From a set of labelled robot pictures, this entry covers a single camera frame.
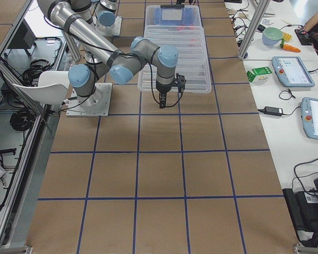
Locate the toy carrot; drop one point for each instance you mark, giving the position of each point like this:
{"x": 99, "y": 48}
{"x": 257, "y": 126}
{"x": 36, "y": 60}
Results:
{"x": 288, "y": 47}

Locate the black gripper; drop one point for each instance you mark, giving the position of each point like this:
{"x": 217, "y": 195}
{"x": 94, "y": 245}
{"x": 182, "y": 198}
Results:
{"x": 163, "y": 88}

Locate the person forearm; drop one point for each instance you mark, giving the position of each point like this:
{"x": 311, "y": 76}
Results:
{"x": 311, "y": 22}

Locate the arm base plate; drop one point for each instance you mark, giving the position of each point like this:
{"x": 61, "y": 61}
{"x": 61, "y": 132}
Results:
{"x": 114, "y": 26}
{"x": 96, "y": 105}

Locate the aluminium frame post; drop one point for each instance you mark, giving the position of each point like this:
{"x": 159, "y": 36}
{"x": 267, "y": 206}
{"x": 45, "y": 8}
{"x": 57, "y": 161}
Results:
{"x": 256, "y": 18}

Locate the toy corn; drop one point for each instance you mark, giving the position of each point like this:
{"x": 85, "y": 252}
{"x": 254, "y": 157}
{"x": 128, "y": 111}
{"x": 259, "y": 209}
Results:
{"x": 286, "y": 37}

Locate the black box latch handle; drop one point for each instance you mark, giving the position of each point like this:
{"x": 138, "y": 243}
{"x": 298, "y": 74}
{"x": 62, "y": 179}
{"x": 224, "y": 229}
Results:
{"x": 176, "y": 6}

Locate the green white carton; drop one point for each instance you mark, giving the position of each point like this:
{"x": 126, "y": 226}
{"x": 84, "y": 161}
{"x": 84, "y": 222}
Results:
{"x": 260, "y": 74}

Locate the clear plastic storage box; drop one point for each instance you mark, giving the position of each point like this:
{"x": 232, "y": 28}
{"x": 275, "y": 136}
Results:
{"x": 197, "y": 20}

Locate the green and blue bowls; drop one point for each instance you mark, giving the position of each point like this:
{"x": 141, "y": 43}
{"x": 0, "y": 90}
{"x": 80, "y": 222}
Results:
{"x": 270, "y": 36}

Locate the teach pendant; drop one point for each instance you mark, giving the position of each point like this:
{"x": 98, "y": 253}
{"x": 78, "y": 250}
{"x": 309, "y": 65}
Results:
{"x": 291, "y": 72}
{"x": 309, "y": 108}

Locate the clear plastic box lid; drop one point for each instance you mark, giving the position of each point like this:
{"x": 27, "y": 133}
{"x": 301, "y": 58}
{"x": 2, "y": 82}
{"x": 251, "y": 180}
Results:
{"x": 192, "y": 57}

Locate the white chair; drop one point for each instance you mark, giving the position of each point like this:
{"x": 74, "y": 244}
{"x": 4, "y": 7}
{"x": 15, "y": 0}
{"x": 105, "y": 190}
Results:
{"x": 51, "y": 89}

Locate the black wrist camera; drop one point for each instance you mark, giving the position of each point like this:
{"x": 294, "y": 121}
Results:
{"x": 180, "y": 83}

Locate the blue plastic tray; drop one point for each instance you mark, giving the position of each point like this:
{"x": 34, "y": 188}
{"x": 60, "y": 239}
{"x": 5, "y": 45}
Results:
{"x": 160, "y": 16}

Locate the black power adapter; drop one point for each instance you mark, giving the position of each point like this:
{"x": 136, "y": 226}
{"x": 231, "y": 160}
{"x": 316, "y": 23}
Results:
{"x": 274, "y": 111}

